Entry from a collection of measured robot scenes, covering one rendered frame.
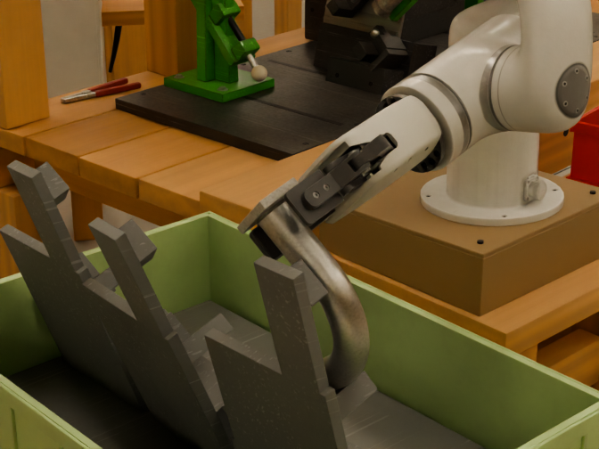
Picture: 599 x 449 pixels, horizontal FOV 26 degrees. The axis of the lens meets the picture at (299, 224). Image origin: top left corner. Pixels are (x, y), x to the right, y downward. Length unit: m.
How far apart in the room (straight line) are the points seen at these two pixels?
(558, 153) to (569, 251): 0.65
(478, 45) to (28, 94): 1.19
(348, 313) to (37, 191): 0.36
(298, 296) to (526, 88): 0.27
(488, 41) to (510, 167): 0.52
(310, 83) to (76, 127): 0.44
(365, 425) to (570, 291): 0.42
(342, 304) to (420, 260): 0.63
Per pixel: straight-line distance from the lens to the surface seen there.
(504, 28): 1.20
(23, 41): 2.20
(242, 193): 1.84
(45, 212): 1.27
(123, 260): 1.12
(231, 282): 1.62
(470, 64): 1.15
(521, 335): 1.61
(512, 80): 1.12
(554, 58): 1.11
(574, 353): 1.77
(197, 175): 1.97
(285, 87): 2.32
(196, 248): 1.62
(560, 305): 1.67
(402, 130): 1.07
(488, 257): 1.59
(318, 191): 1.01
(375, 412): 1.41
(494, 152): 1.67
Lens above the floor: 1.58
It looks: 23 degrees down
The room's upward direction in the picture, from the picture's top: straight up
